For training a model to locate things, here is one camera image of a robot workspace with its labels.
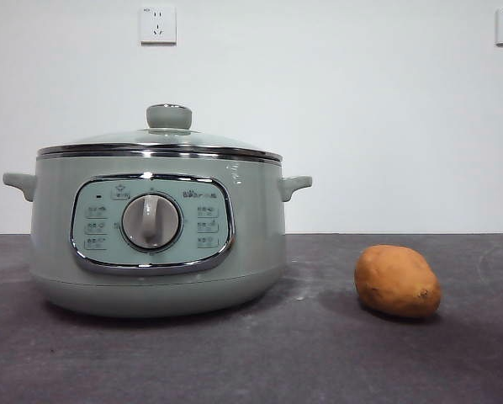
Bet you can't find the glass lid with green knob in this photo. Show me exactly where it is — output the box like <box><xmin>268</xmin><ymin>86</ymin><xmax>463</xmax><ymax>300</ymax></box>
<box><xmin>36</xmin><ymin>102</ymin><xmax>283</xmax><ymax>163</ymax></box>

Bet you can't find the brown potato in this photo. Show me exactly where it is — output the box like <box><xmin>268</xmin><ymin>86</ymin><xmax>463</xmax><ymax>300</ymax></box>
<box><xmin>353</xmin><ymin>244</ymin><xmax>442</xmax><ymax>320</ymax></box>

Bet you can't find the sage green electric pot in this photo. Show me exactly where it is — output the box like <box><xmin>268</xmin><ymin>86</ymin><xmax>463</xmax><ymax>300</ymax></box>
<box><xmin>2</xmin><ymin>147</ymin><xmax>314</xmax><ymax>319</ymax></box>

